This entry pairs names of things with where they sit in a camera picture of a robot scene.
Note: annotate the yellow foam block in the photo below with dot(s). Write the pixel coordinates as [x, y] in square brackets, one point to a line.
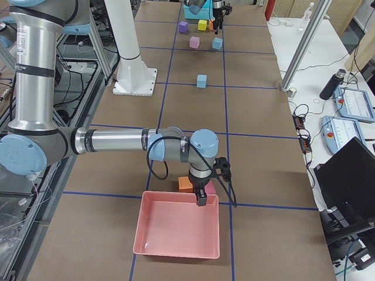
[202, 25]

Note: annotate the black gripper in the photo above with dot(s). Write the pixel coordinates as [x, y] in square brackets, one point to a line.
[197, 183]
[217, 12]

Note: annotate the pink plastic tray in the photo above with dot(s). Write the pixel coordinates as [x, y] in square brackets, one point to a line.
[171, 224]

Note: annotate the purple foam block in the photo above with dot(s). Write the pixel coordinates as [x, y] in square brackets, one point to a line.
[182, 26]

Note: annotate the light pink foam block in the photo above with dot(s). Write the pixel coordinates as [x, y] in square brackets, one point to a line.
[194, 42]

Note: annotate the black water bottle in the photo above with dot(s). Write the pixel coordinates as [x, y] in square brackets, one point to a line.
[333, 83]

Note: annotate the aluminium frame post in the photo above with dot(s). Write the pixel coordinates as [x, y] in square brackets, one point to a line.
[304, 43]

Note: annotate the teach pendant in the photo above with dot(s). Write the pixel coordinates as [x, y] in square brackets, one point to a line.
[353, 103]
[337, 131]

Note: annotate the blue plastic tray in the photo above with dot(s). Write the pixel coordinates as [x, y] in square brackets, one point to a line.
[198, 9]

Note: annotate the white pedestal column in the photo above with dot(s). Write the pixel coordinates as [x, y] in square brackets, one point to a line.
[123, 27]

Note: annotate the light blue foam block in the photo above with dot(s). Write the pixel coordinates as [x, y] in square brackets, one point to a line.
[201, 81]
[217, 43]

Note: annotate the clear plastic bottle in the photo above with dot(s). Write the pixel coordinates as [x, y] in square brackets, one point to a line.
[308, 12]

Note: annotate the black monitor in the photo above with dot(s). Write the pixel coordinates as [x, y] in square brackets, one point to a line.
[347, 179]

